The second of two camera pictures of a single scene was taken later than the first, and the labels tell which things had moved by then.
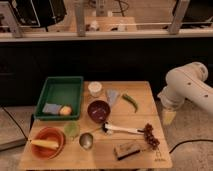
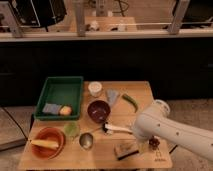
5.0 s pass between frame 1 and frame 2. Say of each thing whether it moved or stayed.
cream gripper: moved
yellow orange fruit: stayed
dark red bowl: stayed
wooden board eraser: stayed
